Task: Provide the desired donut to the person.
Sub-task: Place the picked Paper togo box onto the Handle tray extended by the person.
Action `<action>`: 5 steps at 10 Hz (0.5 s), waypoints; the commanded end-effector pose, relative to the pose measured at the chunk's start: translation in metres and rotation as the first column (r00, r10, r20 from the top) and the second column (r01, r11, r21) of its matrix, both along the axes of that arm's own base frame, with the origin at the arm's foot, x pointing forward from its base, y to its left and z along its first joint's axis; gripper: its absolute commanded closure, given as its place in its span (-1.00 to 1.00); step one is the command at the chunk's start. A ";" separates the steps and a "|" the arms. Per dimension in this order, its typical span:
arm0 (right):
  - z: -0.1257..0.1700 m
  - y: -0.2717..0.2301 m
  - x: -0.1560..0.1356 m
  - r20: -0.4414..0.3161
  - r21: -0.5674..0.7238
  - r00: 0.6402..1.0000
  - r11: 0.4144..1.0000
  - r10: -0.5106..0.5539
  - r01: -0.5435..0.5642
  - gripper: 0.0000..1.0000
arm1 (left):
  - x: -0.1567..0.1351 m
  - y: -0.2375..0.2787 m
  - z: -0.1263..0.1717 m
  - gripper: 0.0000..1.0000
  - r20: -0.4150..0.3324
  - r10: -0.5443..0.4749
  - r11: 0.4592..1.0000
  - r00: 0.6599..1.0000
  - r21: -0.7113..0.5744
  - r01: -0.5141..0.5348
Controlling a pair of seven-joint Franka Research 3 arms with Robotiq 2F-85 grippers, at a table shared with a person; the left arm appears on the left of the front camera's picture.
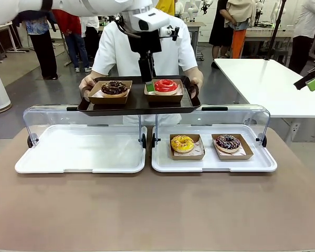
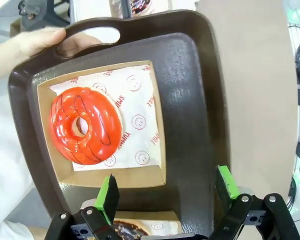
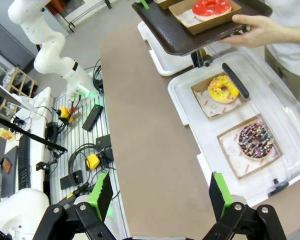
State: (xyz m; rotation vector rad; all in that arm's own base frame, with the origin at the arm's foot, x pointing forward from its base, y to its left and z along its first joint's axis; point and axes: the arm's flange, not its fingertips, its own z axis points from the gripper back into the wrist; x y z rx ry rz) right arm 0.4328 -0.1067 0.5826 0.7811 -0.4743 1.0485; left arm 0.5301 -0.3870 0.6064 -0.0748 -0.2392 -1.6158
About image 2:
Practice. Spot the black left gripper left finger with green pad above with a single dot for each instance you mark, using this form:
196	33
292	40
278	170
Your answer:
110	200

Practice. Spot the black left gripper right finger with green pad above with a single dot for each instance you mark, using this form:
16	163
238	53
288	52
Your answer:
237	215

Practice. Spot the chocolate donut with nut bits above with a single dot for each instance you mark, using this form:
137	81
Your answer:
130	228

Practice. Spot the printed paper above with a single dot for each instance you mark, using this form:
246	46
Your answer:
162	227
140	100

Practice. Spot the red glazed donut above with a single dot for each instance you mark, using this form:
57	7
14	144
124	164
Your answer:
102	125

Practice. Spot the brown plastic serving tray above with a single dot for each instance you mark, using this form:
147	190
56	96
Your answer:
190	100

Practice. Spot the person's forearm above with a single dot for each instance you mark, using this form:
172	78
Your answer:
2	60

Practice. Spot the person's white shirt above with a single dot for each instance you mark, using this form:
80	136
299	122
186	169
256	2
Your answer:
10	150

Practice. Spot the dark glazed donut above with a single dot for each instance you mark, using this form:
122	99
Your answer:
140	5

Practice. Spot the cardboard tray with dark donut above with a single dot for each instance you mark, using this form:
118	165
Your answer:
160	7

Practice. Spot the person's hand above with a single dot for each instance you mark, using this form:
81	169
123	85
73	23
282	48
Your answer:
40	40

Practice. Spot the black metal stand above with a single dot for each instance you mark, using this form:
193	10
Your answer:
40	12

